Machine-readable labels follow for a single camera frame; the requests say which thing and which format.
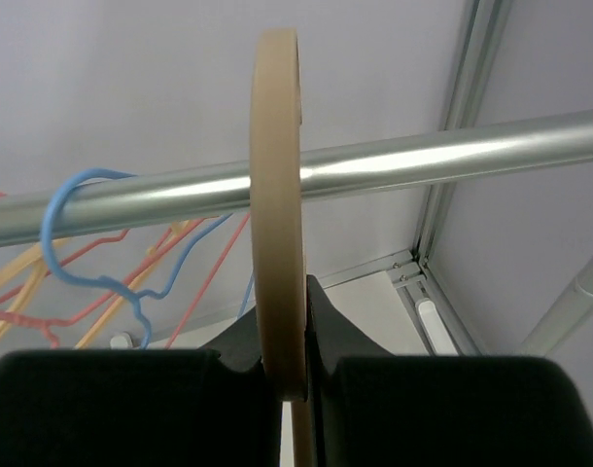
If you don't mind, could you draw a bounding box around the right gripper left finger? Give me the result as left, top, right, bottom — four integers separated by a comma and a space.
0, 312, 282, 466

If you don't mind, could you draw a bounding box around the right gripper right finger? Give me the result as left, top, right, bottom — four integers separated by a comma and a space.
306, 276, 593, 466

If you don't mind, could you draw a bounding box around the pink wire hanger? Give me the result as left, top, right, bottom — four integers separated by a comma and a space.
0, 243, 48, 340
44, 214, 249, 349

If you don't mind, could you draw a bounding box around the beige wooden hanger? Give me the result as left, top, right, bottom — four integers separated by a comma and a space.
0, 219, 205, 349
249, 28, 313, 466

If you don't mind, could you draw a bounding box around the light blue wire hanger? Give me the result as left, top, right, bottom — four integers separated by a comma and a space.
40, 167, 257, 349

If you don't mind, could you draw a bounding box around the metal clothes rack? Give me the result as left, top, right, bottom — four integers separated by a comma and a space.
0, 110, 593, 356

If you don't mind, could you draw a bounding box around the aluminium mounting rail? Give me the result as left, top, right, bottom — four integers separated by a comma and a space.
325, 1, 512, 355

